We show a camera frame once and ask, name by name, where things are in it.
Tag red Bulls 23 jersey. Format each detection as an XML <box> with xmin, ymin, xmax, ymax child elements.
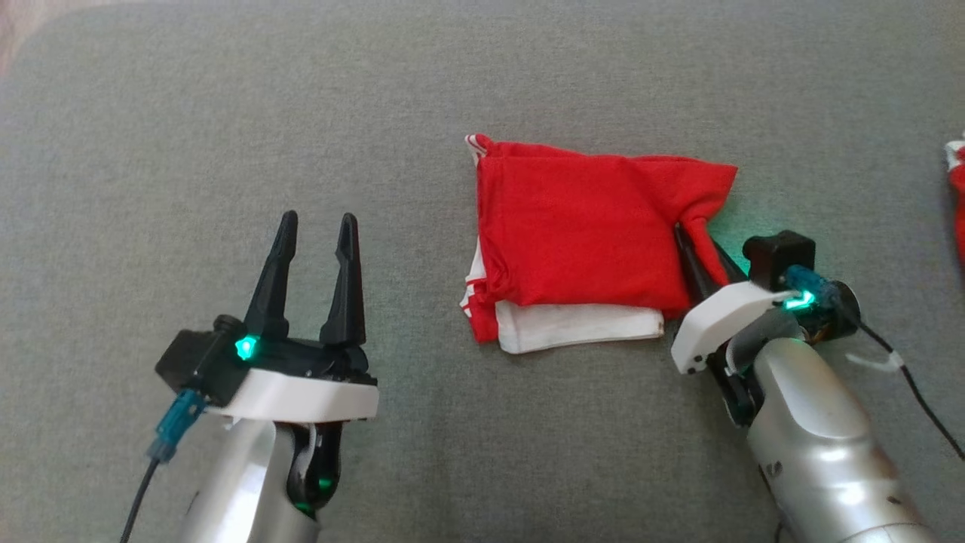
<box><xmin>458</xmin><ymin>133</ymin><xmax>740</xmax><ymax>355</ymax></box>

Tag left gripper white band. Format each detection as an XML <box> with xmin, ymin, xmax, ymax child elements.
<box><xmin>207</xmin><ymin>210</ymin><xmax>381</xmax><ymax>521</ymax></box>

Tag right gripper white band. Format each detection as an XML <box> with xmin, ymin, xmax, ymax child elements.
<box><xmin>669</xmin><ymin>221</ymin><xmax>800</xmax><ymax>425</ymax></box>

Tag red shorts with white stripe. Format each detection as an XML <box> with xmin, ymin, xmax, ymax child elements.
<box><xmin>944</xmin><ymin>132</ymin><xmax>965</xmax><ymax>266</ymax></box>

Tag grey sofa seat cushion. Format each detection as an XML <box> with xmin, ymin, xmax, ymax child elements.
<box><xmin>0</xmin><ymin>0</ymin><xmax>965</xmax><ymax>543</ymax></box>

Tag right black cable teal plug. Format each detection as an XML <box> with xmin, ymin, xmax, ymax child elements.
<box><xmin>788</xmin><ymin>265</ymin><xmax>965</xmax><ymax>463</ymax></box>

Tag left black cable teal plug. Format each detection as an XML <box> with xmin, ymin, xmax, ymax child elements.
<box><xmin>119</xmin><ymin>388</ymin><xmax>209</xmax><ymax>543</ymax></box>

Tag white cable tie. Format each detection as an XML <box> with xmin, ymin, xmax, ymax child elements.
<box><xmin>844</xmin><ymin>349</ymin><xmax>906</xmax><ymax>373</ymax></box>

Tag black cable teal plug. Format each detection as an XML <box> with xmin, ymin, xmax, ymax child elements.
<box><xmin>788</xmin><ymin>265</ymin><xmax>965</xmax><ymax>463</ymax></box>
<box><xmin>119</xmin><ymin>388</ymin><xmax>209</xmax><ymax>543</ymax></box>

